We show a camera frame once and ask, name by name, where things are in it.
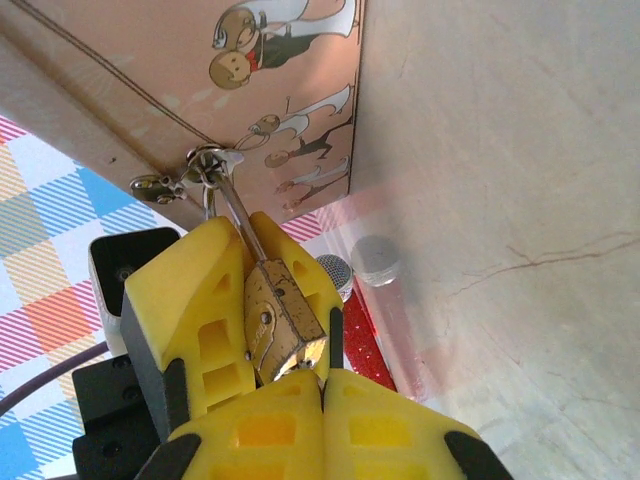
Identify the clear plastic cylinder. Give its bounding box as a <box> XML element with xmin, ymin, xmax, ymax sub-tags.
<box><xmin>349</xmin><ymin>234</ymin><xmax>446</xmax><ymax>401</ymax></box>

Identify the small brass padlock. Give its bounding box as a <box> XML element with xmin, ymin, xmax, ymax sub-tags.
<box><xmin>197</xmin><ymin>149</ymin><xmax>330</xmax><ymax>385</ymax></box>

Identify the silver hasp latch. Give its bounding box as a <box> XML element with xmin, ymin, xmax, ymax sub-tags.
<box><xmin>128</xmin><ymin>143</ymin><xmax>246</xmax><ymax>207</ymax></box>

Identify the pink cartoon couple tin box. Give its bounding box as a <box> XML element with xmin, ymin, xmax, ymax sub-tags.
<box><xmin>0</xmin><ymin>0</ymin><xmax>369</xmax><ymax>234</ymax></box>

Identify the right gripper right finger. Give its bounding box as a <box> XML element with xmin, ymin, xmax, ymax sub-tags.
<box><xmin>322</xmin><ymin>367</ymin><xmax>515</xmax><ymax>480</ymax></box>

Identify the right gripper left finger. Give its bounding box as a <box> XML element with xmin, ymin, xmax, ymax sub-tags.
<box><xmin>133</xmin><ymin>371</ymin><xmax>327</xmax><ymax>480</ymax></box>

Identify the red glittery object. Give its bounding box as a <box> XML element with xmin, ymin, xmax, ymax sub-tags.
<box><xmin>313</xmin><ymin>253</ymin><xmax>400</xmax><ymax>402</ymax></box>

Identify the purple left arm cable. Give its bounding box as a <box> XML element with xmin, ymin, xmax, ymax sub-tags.
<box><xmin>0</xmin><ymin>339</ymin><xmax>115</xmax><ymax>417</ymax></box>

